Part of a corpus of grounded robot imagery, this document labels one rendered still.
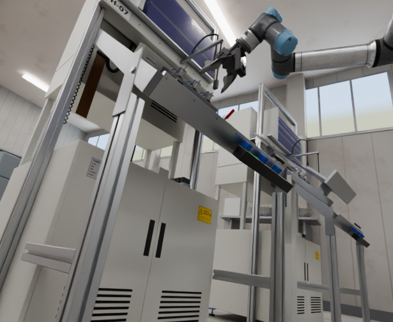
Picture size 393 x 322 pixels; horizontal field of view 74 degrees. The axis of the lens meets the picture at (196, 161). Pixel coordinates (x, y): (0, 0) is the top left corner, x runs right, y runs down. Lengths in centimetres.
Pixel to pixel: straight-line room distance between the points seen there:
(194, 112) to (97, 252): 42
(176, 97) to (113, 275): 55
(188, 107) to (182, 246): 57
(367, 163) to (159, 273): 410
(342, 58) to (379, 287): 358
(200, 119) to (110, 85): 73
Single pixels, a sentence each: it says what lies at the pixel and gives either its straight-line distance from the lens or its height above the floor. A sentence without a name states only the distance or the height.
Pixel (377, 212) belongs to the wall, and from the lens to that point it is 449.
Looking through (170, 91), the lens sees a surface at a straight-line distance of 66.
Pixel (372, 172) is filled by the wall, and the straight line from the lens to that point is 466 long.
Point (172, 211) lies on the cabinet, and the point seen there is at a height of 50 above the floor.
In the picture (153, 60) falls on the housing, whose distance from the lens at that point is 135.
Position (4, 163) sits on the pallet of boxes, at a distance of 334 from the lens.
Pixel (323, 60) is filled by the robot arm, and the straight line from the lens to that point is 114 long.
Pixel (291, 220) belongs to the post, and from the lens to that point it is 133.
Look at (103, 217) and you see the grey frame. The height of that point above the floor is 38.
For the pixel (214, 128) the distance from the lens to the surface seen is 77.
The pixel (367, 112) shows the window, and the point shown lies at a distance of 510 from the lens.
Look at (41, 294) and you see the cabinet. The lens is 80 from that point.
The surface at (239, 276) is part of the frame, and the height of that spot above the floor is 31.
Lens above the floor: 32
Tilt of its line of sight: 22 degrees up
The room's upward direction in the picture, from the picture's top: 8 degrees clockwise
